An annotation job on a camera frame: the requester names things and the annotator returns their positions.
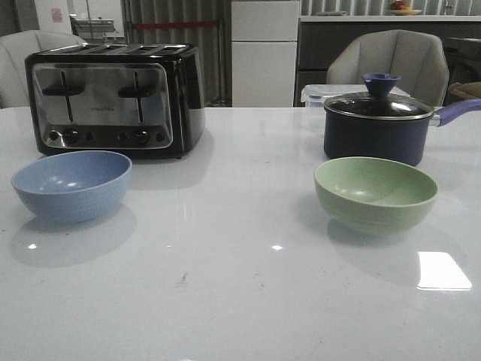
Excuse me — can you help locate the beige chair right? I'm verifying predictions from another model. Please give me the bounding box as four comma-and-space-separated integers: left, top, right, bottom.
326, 29, 449, 107

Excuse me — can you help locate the beige chair left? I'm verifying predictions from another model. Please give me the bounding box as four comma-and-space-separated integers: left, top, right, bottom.
1, 30, 85, 108

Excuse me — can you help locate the fruit plate on counter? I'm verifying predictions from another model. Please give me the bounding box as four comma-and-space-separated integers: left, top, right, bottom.
388, 0, 422, 16

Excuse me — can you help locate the glass lid with blue knob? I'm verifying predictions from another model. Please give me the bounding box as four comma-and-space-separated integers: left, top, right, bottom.
324, 73, 434, 120

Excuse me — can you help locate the dark blue saucepan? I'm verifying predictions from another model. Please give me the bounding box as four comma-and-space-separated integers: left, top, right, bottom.
323, 99, 480, 165

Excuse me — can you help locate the dark counter cabinet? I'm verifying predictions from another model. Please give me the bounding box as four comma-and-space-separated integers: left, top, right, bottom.
294, 15, 480, 106

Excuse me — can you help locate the white refrigerator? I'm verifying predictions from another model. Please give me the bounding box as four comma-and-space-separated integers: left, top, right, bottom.
231, 1, 301, 108

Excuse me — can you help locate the clear plastic storage container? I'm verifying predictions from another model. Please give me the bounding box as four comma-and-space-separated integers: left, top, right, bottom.
301, 83, 410, 109

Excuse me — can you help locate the blue bowl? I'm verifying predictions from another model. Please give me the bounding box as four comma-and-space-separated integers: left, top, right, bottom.
11, 150, 132, 223

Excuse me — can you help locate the beige chair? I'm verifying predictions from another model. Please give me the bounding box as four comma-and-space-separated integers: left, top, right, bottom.
1, 30, 85, 108
326, 29, 449, 107

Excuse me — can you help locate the green bowl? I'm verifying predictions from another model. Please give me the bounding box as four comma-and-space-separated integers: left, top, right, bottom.
313, 156, 438, 236

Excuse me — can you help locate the black chrome four-slot toaster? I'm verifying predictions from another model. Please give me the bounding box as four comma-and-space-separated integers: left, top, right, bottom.
25, 44, 205, 159

